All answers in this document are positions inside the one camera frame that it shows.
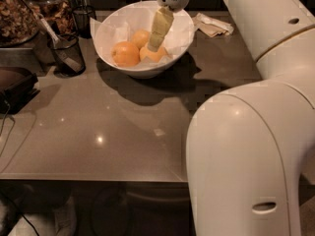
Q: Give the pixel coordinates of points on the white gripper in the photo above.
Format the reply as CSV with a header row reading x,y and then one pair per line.
x,y
163,21

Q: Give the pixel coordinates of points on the orange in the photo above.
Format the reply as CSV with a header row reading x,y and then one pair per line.
x,y
154,56
125,54
140,38

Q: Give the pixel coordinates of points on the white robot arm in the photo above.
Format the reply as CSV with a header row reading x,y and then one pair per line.
x,y
246,146

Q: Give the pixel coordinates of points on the white bowl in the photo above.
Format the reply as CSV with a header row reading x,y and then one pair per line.
x,y
147,70

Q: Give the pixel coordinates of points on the white paper bowl liner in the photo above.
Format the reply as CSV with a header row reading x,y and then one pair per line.
x,y
124,23

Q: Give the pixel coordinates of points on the folded beige napkins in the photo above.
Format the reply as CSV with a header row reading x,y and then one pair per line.
x,y
210,26

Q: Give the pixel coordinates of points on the back black mesh cup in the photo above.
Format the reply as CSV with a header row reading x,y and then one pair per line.
x,y
82,16

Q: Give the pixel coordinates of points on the black mesh cup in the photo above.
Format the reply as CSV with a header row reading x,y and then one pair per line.
x,y
74,52
82,16

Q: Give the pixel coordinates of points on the front black mesh cup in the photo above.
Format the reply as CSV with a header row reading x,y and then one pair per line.
x,y
74,52

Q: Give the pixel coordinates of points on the silver scoop in cup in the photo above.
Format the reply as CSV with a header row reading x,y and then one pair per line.
x,y
52,36

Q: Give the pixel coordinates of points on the large glass snack jar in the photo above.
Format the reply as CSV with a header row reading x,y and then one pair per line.
x,y
17,23

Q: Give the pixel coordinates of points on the dark brown device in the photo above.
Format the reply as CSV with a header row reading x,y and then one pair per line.
x,y
16,88

